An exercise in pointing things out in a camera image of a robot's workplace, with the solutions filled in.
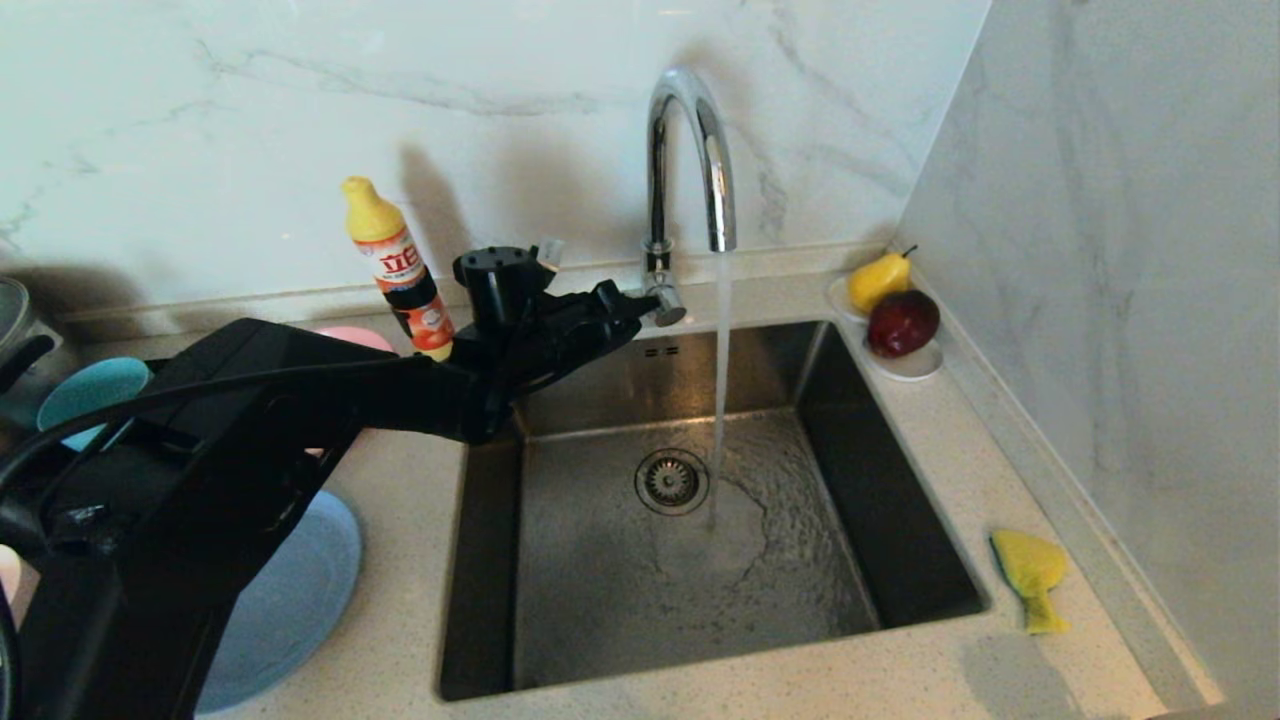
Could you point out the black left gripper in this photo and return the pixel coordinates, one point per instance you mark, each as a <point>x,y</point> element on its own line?
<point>550,335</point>

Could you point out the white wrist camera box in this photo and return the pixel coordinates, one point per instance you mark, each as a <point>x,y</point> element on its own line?
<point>550,255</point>

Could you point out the stainless steel sink basin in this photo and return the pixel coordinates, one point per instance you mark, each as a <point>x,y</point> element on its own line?
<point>620,600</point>

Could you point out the pink bowl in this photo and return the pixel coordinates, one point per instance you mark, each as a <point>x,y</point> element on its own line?
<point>8,575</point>

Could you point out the large blue-grey plate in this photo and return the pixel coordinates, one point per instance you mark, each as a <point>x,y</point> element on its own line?
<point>300,590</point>

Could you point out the dark red apple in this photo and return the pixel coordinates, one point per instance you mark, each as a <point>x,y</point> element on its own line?
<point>902,323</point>

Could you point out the round metal drain strainer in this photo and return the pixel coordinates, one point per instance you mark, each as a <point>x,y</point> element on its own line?
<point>672,482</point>

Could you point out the large pink plate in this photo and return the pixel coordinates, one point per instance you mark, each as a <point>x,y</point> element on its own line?
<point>360,337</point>

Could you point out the small white fruit dish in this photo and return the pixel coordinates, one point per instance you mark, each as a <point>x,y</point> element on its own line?
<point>912,370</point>

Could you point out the teal bowl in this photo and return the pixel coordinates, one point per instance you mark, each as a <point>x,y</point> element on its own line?
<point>95,385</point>

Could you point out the yellow-capped orange dish soap bottle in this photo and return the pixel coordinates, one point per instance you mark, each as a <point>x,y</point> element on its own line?
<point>395,260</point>

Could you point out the chrome gooseneck faucet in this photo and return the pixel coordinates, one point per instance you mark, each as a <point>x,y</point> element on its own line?
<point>657,180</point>

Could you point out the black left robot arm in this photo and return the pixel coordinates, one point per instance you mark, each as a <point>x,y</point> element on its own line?
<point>200,480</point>

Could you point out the yellow pear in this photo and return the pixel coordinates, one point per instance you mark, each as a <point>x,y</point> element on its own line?
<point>877,283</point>

